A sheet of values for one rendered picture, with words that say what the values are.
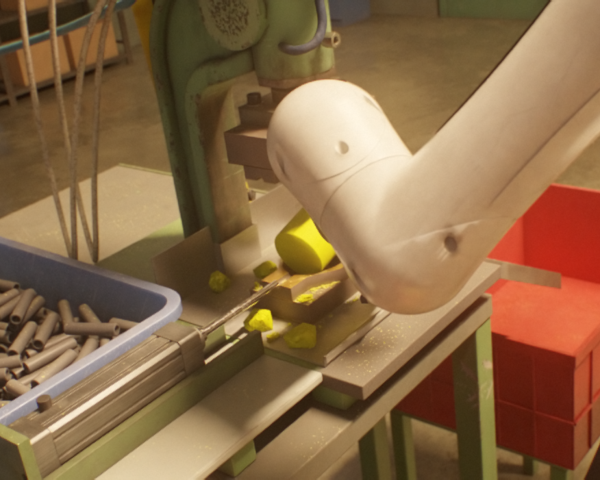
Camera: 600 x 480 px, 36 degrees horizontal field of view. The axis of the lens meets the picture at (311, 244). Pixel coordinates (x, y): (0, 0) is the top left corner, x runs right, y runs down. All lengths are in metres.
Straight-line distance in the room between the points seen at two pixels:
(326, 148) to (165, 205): 0.88
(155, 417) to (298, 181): 0.30
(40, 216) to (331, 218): 1.00
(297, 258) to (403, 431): 0.72
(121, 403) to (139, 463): 0.06
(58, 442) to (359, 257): 0.33
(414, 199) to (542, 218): 1.38
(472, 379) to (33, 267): 0.60
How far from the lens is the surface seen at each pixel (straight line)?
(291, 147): 0.79
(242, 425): 0.93
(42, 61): 6.74
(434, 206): 0.71
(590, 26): 0.67
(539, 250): 2.12
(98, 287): 1.20
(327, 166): 0.76
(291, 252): 1.11
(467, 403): 1.27
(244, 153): 1.03
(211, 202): 1.18
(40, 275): 1.30
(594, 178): 4.10
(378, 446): 1.68
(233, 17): 1.02
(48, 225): 1.65
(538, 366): 1.49
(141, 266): 1.30
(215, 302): 1.16
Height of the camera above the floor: 1.54
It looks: 25 degrees down
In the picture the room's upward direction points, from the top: 8 degrees counter-clockwise
